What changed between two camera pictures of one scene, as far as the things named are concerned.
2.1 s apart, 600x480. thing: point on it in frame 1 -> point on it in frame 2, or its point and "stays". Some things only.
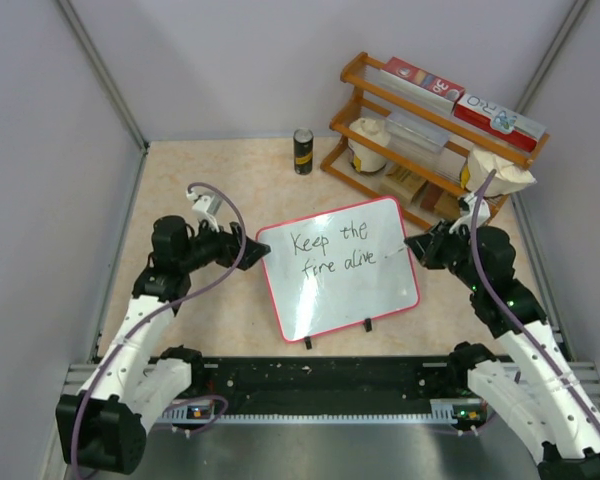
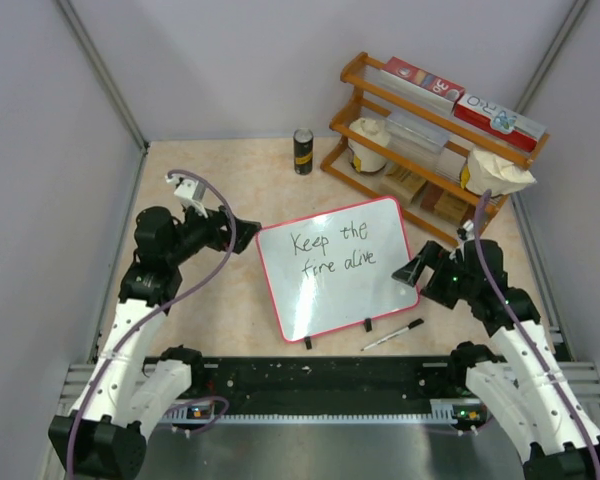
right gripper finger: [419, 244] -> [411, 271]
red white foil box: [499, 122] stays
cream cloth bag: [482, 161] stays
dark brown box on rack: [431, 195] stays
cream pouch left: [362, 157] stays
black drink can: [303, 151] stays
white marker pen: [402, 248] -> [409, 327]
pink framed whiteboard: [339, 267] stays
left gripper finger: [253, 252] -> [244, 232]
